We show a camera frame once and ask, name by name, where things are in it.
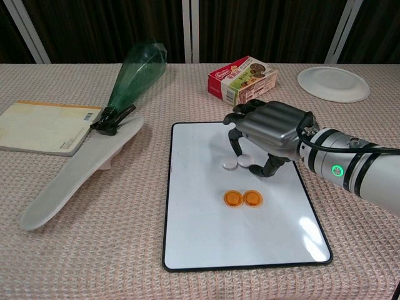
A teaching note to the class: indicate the orange round magnet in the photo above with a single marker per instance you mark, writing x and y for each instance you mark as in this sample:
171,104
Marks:
253,198
233,198

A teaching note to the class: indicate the grey shoe insole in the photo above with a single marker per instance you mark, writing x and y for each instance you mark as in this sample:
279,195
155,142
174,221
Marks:
78,175

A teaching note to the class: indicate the yellow cream paperback book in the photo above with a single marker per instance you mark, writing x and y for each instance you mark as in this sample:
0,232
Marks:
40,128

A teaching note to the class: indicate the white partition frame post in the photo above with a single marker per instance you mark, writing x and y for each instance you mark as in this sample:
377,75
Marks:
28,31
343,31
190,31

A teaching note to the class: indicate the green plastic spray bottle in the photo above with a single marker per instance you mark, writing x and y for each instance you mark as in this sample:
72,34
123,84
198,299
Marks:
137,78

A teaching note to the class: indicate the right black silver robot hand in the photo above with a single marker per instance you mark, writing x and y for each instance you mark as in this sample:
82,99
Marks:
272,128

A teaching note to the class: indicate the pink knitted tablecloth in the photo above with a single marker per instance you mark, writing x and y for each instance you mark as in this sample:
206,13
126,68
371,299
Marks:
93,250

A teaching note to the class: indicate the white round magnet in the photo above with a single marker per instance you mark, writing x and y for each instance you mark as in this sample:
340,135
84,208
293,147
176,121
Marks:
229,163
245,160

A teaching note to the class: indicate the red green cookie box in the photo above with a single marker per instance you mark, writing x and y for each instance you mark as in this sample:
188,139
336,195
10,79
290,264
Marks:
243,78

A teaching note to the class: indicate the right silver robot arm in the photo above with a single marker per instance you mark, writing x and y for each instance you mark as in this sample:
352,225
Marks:
375,181

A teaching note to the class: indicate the white paper plate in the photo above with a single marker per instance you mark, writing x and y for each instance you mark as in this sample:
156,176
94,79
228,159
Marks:
332,84

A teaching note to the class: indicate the white magnetic board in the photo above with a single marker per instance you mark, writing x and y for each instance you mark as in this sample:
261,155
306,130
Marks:
218,237

